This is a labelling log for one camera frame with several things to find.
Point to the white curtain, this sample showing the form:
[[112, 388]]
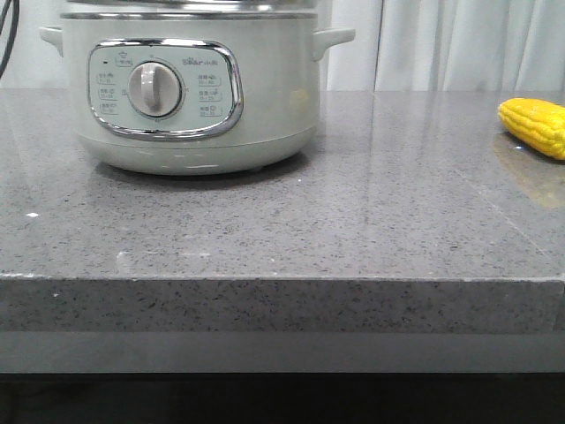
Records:
[[398, 46]]

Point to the pale green electric pot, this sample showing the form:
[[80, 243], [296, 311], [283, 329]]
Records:
[[182, 93]]

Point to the yellow corn cob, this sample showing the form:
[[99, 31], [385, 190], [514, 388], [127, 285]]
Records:
[[538, 123]]

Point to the glass pot lid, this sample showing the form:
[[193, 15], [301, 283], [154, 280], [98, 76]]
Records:
[[220, 6]]

